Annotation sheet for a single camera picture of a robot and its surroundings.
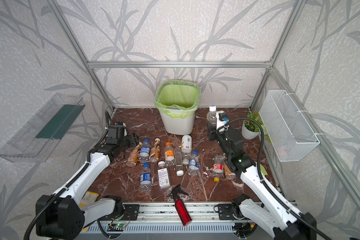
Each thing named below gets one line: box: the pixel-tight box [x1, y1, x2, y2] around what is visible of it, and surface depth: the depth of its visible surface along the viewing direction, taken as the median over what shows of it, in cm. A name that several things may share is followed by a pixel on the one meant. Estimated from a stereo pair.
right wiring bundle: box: [231, 220, 258, 240], surface depth 71 cm
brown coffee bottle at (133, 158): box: [126, 142, 143, 167], surface depth 90 cm
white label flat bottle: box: [157, 161, 171, 189], surface depth 84 cm
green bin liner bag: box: [154, 79, 201, 119], surface depth 96 cm
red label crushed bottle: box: [212, 154, 224, 183], surface depth 86 cm
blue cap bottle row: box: [139, 138, 151, 163], surface depth 93 cm
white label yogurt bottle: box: [181, 134, 192, 153], surface depth 95 cm
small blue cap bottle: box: [188, 150, 200, 176], surface depth 87 cm
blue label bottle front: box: [140, 163, 152, 192], surface depth 82 cm
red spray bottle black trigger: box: [170, 184, 193, 227], surface depth 74 cm
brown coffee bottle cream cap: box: [149, 137, 161, 163], surface depth 92 cm
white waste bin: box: [154, 80, 201, 136], surface depth 96 cm
